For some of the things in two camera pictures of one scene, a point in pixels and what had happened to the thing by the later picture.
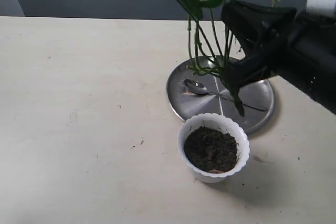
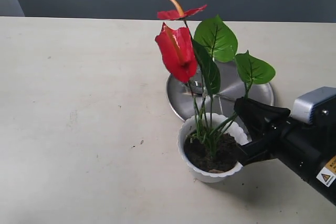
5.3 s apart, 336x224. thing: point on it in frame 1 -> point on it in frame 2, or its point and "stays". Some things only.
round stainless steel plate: [202, 85] stays
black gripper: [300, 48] -> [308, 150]
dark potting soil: [210, 149] stays
